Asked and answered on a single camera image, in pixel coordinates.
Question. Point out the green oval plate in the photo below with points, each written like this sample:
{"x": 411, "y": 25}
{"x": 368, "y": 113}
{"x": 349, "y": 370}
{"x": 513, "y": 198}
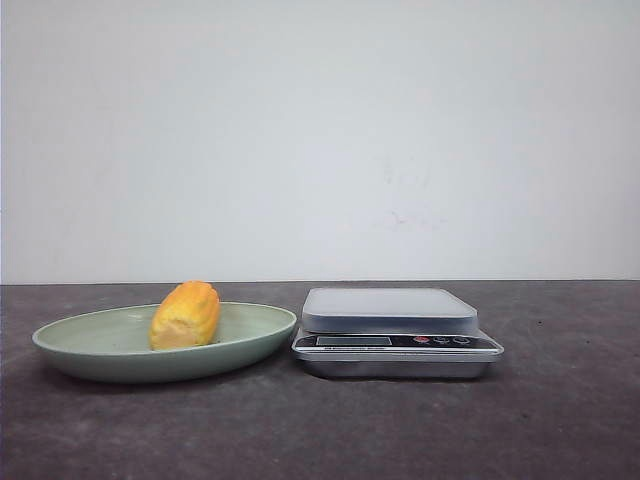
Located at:
{"x": 112, "y": 345}

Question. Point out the silver digital kitchen scale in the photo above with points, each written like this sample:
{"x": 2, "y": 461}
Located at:
{"x": 392, "y": 333}

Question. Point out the yellow corn cob piece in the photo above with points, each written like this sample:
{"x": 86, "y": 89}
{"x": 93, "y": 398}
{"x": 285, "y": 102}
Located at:
{"x": 187, "y": 317}

